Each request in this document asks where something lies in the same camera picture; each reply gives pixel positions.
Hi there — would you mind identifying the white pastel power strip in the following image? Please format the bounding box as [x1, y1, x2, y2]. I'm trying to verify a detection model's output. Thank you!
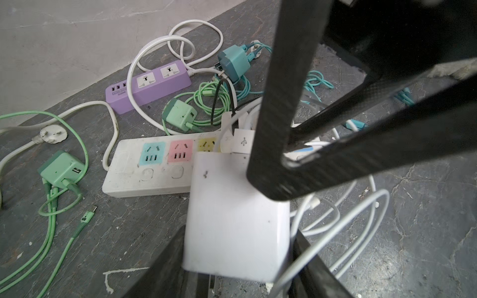
[102, 128, 325, 198]

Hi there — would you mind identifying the teal cable bundle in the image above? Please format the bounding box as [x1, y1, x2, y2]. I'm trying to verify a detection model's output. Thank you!
[301, 70, 368, 131]

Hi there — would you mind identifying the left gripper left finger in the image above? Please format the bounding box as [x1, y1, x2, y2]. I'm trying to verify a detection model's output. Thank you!
[123, 226, 209, 298]

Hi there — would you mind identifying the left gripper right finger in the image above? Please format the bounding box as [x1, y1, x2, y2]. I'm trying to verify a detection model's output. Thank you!
[288, 230, 353, 298]

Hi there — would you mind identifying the green charger plug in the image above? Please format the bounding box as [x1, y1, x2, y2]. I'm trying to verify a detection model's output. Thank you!
[37, 150, 85, 189]
[162, 99, 198, 132]

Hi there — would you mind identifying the green charger cable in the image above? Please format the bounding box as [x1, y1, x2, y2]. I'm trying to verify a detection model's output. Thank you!
[0, 111, 98, 298]

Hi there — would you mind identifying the teal charger plug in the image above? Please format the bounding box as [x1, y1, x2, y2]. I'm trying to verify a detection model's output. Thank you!
[217, 43, 255, 83]

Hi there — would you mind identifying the white strip power cord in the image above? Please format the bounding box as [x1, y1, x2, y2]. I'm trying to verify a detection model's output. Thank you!
[0, 100, 120, 176]

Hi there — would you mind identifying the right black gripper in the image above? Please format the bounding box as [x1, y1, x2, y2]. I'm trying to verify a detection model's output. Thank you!
[247, 1, 477, 201]

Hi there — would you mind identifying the purple power strip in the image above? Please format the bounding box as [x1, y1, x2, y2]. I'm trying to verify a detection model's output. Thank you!
[105, 60, 191, 115]

